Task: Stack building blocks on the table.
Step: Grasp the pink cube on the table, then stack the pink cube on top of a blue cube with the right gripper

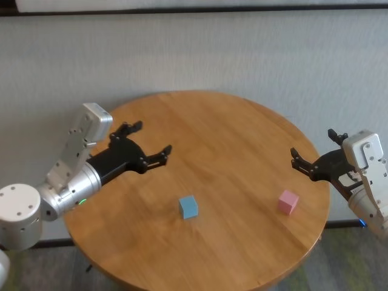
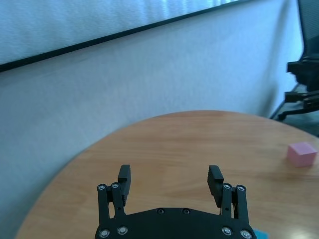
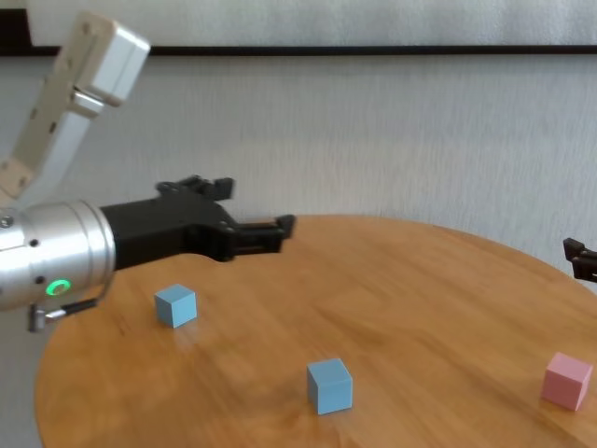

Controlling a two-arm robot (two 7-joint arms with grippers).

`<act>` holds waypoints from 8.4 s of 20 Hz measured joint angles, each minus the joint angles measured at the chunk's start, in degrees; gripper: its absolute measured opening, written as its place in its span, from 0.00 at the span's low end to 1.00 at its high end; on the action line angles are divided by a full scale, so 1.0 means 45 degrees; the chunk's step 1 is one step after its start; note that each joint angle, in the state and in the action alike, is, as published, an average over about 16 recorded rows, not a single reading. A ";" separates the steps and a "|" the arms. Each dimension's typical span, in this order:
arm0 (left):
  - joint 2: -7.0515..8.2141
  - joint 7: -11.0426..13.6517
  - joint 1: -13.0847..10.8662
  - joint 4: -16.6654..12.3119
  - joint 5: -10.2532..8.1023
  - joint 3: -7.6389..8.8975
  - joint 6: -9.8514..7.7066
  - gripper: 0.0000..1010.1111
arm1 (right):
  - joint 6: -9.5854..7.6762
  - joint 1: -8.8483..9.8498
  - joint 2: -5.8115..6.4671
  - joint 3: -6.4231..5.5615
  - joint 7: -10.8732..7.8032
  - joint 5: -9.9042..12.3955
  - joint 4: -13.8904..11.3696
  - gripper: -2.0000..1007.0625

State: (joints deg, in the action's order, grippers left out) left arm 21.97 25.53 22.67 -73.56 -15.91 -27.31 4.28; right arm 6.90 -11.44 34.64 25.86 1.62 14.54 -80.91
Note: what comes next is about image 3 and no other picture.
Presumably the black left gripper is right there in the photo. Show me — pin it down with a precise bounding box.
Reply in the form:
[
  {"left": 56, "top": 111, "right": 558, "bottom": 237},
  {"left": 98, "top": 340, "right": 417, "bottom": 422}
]
[{"left": 100, "top": 175, "right": 298, "bottom": 272}]

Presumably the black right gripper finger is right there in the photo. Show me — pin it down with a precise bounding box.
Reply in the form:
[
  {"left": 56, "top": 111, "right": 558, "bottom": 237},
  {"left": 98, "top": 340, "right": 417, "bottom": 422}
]
[{"left": 562, "top": 236, "right": 597, "bottom": 282}]

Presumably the pink cube block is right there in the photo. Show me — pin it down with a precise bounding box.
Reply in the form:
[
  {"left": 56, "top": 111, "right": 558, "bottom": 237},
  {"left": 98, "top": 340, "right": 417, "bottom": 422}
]
[{"left": 540, "top": 352, "right": 594, "bottom": 412}]

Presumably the light blue cube block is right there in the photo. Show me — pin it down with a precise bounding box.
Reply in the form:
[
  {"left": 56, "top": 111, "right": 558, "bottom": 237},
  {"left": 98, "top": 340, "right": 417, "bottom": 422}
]
[
  {"left": 154, "top": 283, "right": 199, "bottom": 329},
  {"left": 306, "top": 357, "right": 354, "bottom": 415}
]

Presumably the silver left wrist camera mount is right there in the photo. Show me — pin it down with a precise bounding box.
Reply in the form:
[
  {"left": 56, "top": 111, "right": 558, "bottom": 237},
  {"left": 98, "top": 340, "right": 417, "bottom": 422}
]
[{"left": 0, "top": 11, "right": 152, "bottom": 209}]

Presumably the white foam wall panel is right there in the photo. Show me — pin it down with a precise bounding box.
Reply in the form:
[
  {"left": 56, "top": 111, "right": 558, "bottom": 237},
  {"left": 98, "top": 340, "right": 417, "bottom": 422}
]
[{"left": 25, "top": 0, "right": 597, "bottom": 48}]

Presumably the left arm cable with plug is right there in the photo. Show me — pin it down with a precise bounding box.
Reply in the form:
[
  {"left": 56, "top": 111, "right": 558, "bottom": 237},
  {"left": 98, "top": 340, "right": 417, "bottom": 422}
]
[{"left": 27, "top": 298, "right": 102, "bottom": 333}]

